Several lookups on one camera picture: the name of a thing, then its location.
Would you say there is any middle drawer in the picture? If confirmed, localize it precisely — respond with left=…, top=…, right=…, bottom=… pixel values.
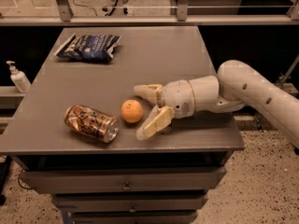
left=52, top=193, right=207, bottom=213

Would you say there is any orange fruit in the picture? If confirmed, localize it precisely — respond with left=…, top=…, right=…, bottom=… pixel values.
left=121, top=100, right=143, bottom=123

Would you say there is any orange soda can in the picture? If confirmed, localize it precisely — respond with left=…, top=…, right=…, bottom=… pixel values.
left=64, top=105, right=120, bottom=144

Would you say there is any grey drawer cabinet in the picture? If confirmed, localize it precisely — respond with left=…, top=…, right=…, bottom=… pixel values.
left=0, top=27, right=243, bottom=224

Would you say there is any drawer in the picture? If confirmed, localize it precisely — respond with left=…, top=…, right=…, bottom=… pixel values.
left=52, top=193, right=207, bottom=213
left=73, top=211, right=197, bottom=224
left=21, top=167, right=226, bottom=194

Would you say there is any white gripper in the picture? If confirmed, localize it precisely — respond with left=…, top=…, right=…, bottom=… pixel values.
left=134, top=80, right=195, bottom=141

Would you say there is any bottom drawer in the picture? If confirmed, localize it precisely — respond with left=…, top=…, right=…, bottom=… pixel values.
left=73, top=211, right=197, bottom=224

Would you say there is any top drawer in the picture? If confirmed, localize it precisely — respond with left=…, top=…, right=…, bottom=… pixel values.
left=21, top=167, right=226, bottom=194

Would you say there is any black cable on floor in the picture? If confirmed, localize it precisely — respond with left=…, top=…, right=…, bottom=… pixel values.
left=65, top=0, right=99, bottom=17

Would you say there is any white pump bottle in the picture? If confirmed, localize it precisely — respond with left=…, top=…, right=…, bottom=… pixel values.
left=7, top=61, right=31, bottom=93

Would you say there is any blue chip bag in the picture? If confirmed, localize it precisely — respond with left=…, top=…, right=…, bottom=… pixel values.
left=54, top=34, right=121, bottom=62

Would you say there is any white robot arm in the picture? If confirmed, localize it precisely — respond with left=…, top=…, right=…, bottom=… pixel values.
left=134, top=60, right=299, bottom=147

